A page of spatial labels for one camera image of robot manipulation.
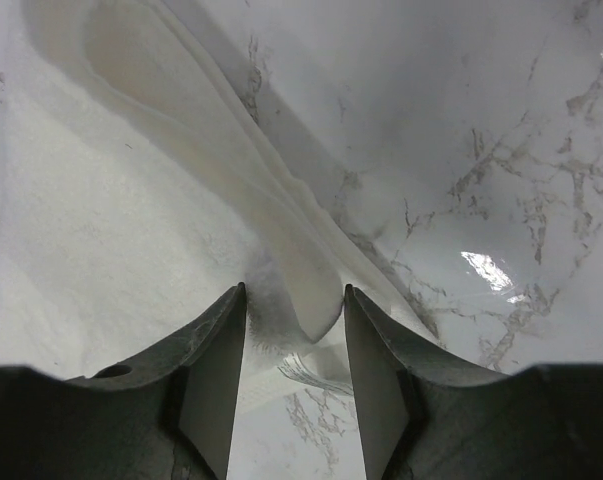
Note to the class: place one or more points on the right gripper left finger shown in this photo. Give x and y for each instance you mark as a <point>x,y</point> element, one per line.
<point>165,413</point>

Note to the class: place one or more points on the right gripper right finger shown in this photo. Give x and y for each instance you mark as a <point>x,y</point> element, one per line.
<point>424,413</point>

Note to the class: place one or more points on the white towel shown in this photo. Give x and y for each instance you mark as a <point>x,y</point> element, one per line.
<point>138,190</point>

